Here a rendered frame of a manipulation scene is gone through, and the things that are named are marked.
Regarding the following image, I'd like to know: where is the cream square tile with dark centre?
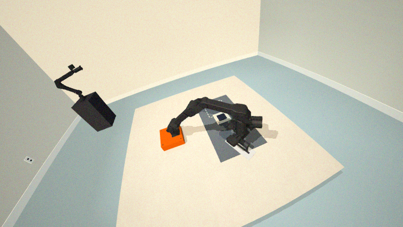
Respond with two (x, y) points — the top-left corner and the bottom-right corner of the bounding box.
(213, 112), (231, 125)

